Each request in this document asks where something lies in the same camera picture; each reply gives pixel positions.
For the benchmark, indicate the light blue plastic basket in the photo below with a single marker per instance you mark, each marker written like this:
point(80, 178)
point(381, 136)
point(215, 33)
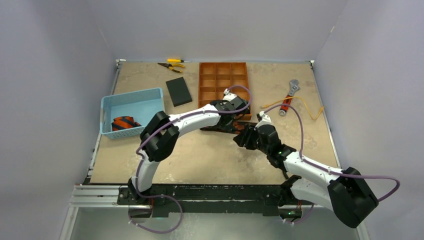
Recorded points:
point(141, 105)

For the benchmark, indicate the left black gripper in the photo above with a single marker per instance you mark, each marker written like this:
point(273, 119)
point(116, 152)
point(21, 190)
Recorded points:
point(222, 127)

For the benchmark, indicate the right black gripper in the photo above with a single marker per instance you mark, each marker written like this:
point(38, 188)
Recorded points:
point(248, 137)

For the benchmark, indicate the orange wooden compartment tray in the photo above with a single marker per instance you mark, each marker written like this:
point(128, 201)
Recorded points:
point(215, 77)

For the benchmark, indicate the aluminium frame rail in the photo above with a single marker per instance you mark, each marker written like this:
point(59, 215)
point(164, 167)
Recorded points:
point(99, 196)

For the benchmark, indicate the yellow handled screwdriver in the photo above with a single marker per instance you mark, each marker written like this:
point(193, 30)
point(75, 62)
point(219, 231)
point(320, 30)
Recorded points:
point(171, 60)

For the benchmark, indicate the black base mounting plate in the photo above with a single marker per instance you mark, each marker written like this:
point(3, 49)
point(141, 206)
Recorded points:
point(164, 198)

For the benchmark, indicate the black foam block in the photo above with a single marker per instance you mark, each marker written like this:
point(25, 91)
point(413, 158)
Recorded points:
point(178, 91)

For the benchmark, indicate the red handled adjustable wrench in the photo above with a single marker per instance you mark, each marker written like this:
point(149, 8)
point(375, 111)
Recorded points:
point(294, 87)

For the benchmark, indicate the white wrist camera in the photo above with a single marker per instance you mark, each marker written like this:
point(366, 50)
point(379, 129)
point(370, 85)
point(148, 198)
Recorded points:
point(263, 119)
point(228, 96)

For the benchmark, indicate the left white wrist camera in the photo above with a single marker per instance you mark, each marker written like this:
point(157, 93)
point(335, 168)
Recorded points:
point(228, 96)

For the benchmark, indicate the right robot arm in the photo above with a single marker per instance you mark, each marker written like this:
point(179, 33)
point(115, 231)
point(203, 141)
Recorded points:
point(344, 192)

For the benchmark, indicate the dark orange floral tie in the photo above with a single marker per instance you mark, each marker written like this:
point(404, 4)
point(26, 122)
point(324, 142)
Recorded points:
point(232, 128)

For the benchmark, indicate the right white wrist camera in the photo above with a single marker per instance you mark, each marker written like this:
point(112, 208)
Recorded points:
point(263, 119)

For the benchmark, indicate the yellow handled pliers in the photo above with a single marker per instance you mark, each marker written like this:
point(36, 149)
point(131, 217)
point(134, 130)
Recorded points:
point(173, 67)

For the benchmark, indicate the black handled pliers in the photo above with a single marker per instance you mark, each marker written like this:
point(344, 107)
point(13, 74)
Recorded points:
point(285, 174)

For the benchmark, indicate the orange navy striped tie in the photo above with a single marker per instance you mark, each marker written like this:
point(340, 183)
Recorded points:
point(123, 123)

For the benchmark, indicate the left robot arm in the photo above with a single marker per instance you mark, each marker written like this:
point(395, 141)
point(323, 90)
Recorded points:
point(159, 137)

